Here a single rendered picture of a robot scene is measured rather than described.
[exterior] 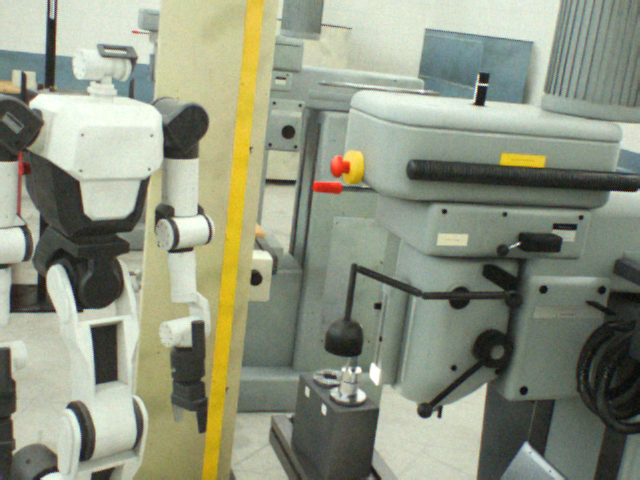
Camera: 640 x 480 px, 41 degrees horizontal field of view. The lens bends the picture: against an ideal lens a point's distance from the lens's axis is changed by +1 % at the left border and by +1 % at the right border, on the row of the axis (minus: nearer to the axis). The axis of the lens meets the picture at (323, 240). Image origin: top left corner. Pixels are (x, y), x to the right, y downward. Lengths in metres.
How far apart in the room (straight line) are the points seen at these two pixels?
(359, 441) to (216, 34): 1.67
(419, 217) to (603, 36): 0.46
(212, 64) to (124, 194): 1.29
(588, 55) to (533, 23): 7.74
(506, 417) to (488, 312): 2.10
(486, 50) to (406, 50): 2.73
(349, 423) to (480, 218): 0.74
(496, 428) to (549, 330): 2.10
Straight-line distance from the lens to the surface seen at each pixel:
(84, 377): 2.07
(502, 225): 1.55
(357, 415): 2.07
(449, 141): 1.45
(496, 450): 3.79
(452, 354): 1.62
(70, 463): 2.12
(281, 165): 10.12
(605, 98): 1.65
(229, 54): 3.20
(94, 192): 1.95
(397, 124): 1.43
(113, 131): 1.93
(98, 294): 2.06
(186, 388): 2.23
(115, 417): 2.08
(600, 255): 1.70
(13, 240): 1.94
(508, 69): 8.99
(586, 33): 1.65
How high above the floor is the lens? 2.01
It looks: 15 degrees down
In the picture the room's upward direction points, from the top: 7 degrees clockwise
